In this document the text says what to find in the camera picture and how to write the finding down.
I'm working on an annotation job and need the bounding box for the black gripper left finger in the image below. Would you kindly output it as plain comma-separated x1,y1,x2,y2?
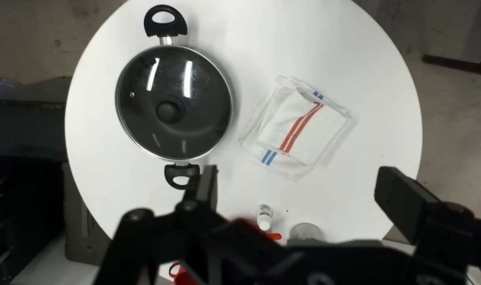
95,165,222,285

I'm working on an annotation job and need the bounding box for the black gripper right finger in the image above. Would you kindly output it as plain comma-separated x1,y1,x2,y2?
375,165,481,285

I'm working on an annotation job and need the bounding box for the glass lid with black knob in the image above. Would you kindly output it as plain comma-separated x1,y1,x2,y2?
114,45,235,162

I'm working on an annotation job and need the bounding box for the small white bottle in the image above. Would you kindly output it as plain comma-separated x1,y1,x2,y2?
255,205,276,233

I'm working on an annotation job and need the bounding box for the red bowl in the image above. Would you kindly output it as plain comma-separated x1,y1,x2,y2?
231,217,284,244

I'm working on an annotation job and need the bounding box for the red cup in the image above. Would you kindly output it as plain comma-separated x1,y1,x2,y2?
168,260,200,285

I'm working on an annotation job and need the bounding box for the metal cup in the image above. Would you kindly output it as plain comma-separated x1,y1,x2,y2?
287,222,326,244

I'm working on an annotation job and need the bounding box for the white towel with coloured stripes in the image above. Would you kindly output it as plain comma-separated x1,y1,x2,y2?
239,75,355,183

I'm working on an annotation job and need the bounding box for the black cabinet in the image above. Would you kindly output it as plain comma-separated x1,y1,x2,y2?
0,78,73,285

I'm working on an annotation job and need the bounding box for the black pot with loop handles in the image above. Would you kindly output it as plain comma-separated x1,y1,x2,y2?
113,4,236,191

